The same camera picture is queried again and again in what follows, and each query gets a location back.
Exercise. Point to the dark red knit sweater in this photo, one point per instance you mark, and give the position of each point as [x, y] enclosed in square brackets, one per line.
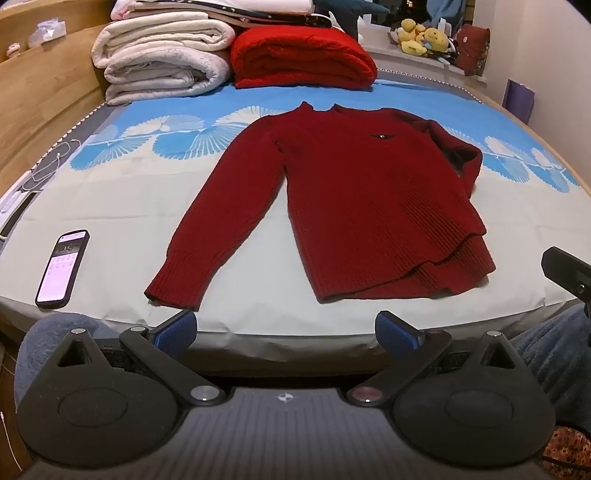
[369, 194]

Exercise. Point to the light blue garment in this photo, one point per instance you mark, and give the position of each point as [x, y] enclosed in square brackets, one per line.
[448, 11]

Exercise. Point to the clear plastic bag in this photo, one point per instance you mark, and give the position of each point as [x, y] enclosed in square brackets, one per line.
[44, 32]

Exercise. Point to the purple paper bag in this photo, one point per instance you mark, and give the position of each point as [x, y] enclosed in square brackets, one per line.
[519, 101]

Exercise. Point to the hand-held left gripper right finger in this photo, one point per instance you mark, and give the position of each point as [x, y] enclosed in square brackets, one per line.
[395, 333]

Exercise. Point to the cream folded quilt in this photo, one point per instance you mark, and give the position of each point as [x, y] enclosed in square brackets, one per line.
[161, 37]

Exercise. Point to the person's left leg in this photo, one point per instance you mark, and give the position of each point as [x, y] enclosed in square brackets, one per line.
[46, 341]

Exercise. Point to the orange patterned cloth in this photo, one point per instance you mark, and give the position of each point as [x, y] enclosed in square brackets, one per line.
[570, 454]

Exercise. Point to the person's right leg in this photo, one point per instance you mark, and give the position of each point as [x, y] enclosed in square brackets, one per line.
[554, 364]

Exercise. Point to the person's leg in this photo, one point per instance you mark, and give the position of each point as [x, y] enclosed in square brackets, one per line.
[554, 364]
[46, 341]

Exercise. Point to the wooden headboard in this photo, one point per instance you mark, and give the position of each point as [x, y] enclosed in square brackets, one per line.
[37, 97]

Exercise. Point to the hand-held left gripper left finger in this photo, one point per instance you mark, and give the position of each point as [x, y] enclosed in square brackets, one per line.
[178, 333]

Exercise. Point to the dark red cushion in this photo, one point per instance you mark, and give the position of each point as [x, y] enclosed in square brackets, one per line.
[473, 48]

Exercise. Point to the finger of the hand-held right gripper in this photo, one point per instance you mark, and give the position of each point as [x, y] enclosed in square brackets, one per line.
[565, 270]

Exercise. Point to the black smartphone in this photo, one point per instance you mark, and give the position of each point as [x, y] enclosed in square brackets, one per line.
[62, 270]

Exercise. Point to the bright red folded blanket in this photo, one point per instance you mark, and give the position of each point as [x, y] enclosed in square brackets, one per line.
[300, 55]

